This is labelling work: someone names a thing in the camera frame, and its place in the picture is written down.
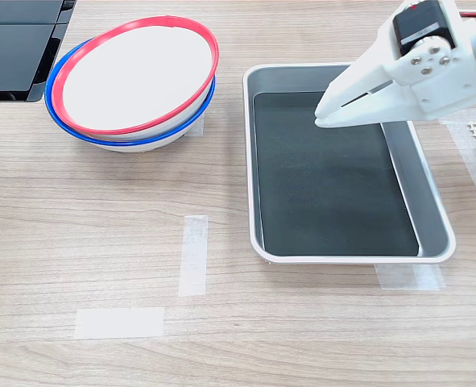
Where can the red-rimmed white round plate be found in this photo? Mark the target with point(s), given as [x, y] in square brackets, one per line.
[137, 76]

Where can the steel tray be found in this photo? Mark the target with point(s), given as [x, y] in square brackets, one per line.
[427, 201]

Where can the black mat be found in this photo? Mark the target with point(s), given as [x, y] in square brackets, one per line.
[326, 189]

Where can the blue-rimmed white round plate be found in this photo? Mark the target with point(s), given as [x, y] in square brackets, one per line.
[141, 144]

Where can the long translucent tape strip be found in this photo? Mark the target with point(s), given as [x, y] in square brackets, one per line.
[193, 258]

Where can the wide white tape strip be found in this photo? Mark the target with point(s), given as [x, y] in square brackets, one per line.
[118, 322]

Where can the black glossy device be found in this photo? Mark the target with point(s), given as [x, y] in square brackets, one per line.
[8, 56]

